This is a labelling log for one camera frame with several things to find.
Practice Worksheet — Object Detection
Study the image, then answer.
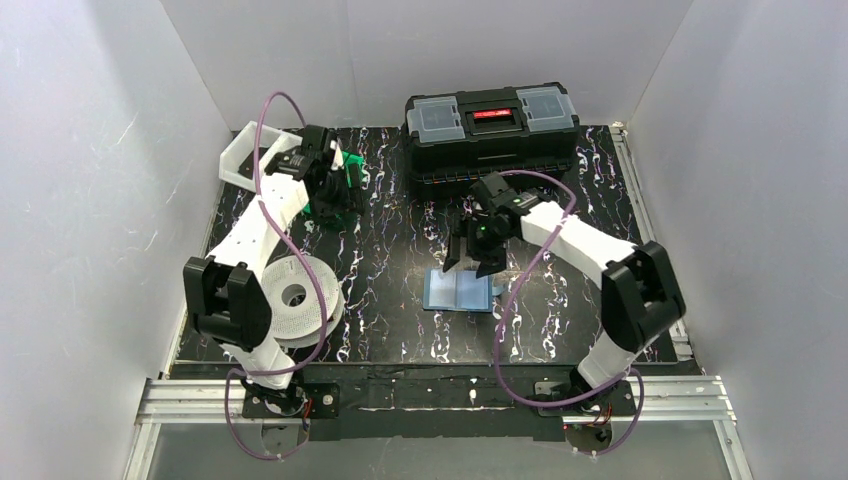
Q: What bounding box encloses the black credit card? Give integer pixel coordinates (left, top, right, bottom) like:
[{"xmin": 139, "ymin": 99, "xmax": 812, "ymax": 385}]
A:
[{"xmin": 237, "ymin": 152, "xmax": 254, "ymax": 180}]

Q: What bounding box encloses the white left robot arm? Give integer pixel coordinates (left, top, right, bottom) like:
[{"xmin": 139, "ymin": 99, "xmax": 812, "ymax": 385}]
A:
[{"xmin": 183, "ymin": 125, "xmax": 364, "ymax": 392}]

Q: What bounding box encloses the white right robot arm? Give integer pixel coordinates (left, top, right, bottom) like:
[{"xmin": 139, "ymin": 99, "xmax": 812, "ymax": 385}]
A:
[{"xmin": 442, "ymin": 171, "xmax": 687, "ymax": 409}]

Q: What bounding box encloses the green plastic bin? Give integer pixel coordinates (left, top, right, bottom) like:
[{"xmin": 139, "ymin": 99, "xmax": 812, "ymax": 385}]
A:
[{"xmin": 303, "ymin": 152, "xmax": 365, "ymax": 224}]

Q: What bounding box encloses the white bin middle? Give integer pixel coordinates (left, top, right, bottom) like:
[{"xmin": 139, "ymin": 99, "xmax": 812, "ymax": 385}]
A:
[{"xmin": 260, "ymin": 132, "xmax": 302, "ymax": 169}]

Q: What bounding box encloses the white bin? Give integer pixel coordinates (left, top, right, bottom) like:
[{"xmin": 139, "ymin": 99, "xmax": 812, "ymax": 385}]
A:
[
  {"xmin": 260, "ymin": 132, "xmax": 302, "ymax": 169},
  {"xmin": 218, "ymin": 121, "xmax": 285, "ymax": 190}
]

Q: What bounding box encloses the white bin far left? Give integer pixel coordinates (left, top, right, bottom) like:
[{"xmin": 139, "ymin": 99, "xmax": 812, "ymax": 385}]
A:
[{"xmin": 218, "ymin": 121, "xmax": 285, "ymax": 190}]

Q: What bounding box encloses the black toolbox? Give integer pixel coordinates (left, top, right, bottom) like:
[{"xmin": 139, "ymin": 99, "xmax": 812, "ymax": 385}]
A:
[{"xmin": 401, "ymin": 82, "xmax": 581, "ymax": 201}]

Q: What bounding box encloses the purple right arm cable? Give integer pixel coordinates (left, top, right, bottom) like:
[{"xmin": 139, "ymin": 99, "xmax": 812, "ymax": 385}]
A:
[{"xmin": 493, "ymin": 170, "xmax": 645, "ymax": 458}]

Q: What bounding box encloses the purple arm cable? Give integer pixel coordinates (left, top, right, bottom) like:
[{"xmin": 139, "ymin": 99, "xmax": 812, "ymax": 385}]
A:
[
  {"xmin": 493, "ymin": 170, "xmax": 645, "ymax": 458},
  {"xmin": 223, "ymin": 91, "xmax": 331, "ymax": 462}
]

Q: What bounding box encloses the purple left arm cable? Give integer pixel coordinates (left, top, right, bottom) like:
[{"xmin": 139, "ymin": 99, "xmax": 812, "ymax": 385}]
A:
[{"xmin": 223, "ymin": 91, "xmax": 331, "ymax": 462}]

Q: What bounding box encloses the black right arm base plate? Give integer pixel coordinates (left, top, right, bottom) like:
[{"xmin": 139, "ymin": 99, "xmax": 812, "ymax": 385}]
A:
[{"xmin": 531, "ymin": 380, "xmax": 638, "ymax": 425}]

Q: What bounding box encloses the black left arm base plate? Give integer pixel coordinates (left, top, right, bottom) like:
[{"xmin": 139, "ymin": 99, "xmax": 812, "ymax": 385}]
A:
[{"xmin": 241, "ymin": 380, "xmax": 340, "ymax": 419}]

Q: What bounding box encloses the aluminium rail frame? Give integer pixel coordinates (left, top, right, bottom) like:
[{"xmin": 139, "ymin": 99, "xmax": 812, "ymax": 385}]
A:
[{"xmin": 125, "ymin": 128, "xmax": 751, "ymax": 479}]

